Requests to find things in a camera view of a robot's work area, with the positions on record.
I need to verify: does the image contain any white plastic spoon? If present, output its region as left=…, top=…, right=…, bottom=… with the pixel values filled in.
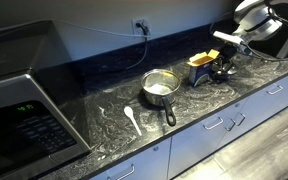
left=122, top=105, right=144, bottom=138

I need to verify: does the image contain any grey wall cable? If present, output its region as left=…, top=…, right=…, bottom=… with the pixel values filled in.
left=52, top=18, right=148, bottom=38

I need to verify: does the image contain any white wall outlet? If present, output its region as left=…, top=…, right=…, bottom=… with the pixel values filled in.
left=131, top=16, right=152, bottom=38

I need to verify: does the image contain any white cabinet front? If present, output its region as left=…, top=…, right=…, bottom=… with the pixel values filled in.
left=167, top=98, right=250, bottom=180
left=217, top=64, right=288, bottom=149
left=89, top=137, right=172, bottom=180

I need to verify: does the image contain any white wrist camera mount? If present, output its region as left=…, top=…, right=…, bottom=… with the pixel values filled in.
left=212, top=29, right=253, bottom=57

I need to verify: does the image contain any blue Barilla orzo box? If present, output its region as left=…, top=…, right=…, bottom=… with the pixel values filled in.
left=187, top=48, right=222, bottom=89

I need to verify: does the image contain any black microwave oven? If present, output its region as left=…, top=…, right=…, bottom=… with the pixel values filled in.
left=0, top=19, right=92, bottom=180

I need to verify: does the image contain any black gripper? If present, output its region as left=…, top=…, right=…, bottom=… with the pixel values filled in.
left=212, top=43, right=241, bottom=79

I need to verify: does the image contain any round glass pot lid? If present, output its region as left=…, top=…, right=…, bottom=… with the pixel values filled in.
left=210, top=58, right=240, bottom=78

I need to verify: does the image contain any steel saucepan black handle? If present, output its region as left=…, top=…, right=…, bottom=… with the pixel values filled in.
left=139, top=67, right=182, bottom=128

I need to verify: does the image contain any silver cabinet handle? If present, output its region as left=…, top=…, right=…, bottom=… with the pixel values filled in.
left=234, top=112, right=247, bottom=127
left=202, top=116, right=225, bottom=131
left=224, top=118, right=237, bottom=132
left=266, top=84, right=284, bottom=96
left=106, top=163, right=136, bottom=180

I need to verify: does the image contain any black power cord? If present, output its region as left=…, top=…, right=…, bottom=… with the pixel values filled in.
left=125, top=19, right=151, bottom=71

